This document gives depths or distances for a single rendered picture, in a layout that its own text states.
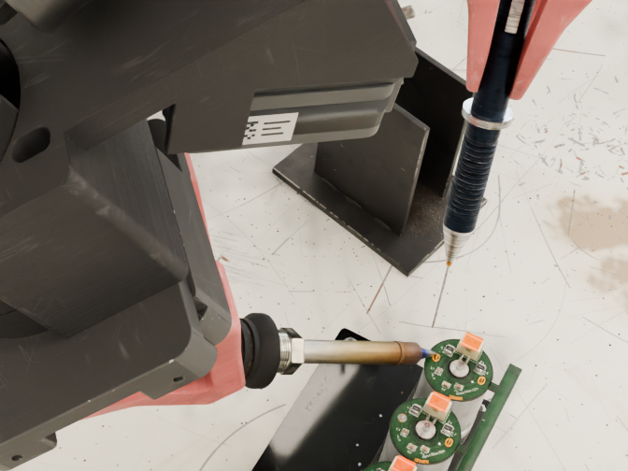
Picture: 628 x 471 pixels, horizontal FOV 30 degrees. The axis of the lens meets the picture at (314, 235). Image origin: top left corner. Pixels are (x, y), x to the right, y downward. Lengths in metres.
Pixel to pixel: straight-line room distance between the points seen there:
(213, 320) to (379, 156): 0.23
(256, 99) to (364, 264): 0.27
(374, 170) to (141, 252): 0.26
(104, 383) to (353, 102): 0.09
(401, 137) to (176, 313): 0.23
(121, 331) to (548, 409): 0.26
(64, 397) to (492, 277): 0.29
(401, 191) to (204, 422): 0.13
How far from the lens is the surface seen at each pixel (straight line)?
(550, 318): 0.52
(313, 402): 0.47
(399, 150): 0.49
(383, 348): 0.41
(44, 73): 0.25
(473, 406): 0.43
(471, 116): 0.37
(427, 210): 0.54
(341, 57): 0.25
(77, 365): 0.28
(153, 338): 0.27
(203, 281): 0.29
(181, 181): 0.31
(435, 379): 0.42
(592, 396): 0.51
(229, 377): 0.36
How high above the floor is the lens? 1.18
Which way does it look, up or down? 54 degrees down
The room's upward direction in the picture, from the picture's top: 8 degrees clockwise
